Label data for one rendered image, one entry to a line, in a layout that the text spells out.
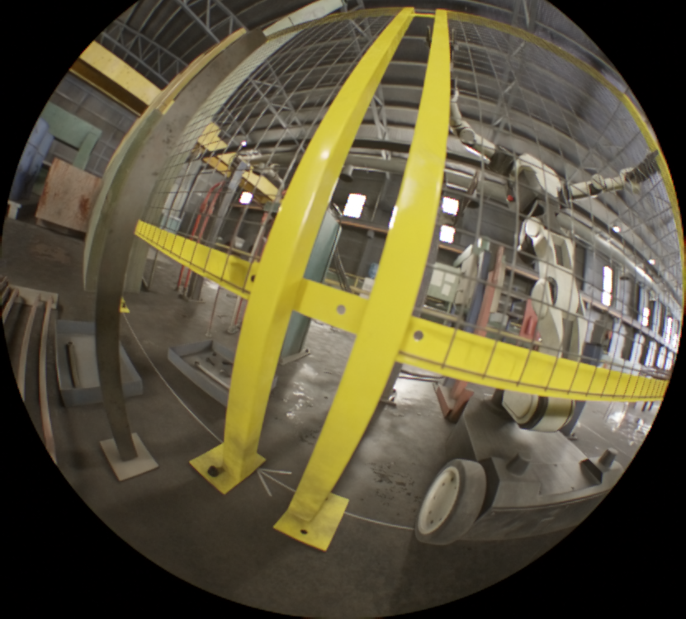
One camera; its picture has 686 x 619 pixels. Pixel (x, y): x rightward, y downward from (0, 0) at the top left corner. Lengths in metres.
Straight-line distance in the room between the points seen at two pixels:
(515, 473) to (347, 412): 0.36
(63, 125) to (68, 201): 7.12
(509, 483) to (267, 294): 0.51
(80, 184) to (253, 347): 2.82
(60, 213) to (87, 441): 2.59
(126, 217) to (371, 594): 0.65
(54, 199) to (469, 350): 3.13
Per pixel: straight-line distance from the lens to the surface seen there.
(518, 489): 0.48
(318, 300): 0.30
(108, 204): 1.31
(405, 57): 11.65
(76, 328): 0.94
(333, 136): 0.35
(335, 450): 0.31
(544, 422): 0.69
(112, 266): 0.32
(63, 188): 2.96
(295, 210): 0.29
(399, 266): 0.23
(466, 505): 0.43
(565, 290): 0.79
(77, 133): 9.75
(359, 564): 0.49
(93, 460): 0.55
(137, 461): 0.53
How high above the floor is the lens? 0.45
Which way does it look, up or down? 3 degrees up
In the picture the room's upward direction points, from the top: 18 degrees clockwise
